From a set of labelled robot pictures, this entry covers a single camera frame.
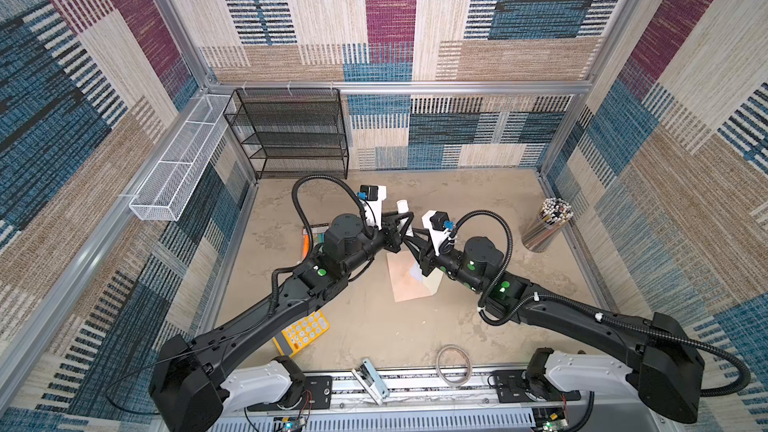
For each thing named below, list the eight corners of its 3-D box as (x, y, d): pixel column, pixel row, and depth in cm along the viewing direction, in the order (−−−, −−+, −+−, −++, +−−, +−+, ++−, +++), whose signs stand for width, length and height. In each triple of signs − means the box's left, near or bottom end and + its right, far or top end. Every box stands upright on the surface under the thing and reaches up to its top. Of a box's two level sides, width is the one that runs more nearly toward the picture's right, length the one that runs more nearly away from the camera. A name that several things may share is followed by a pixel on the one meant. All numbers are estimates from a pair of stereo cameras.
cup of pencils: (525, 252, 100) (548, 218, 85) (519, 233, 104) (540, 198, 90) (549, 252, 100) (576, 218, 85) (542, 233, 104) (566, 197, 90)
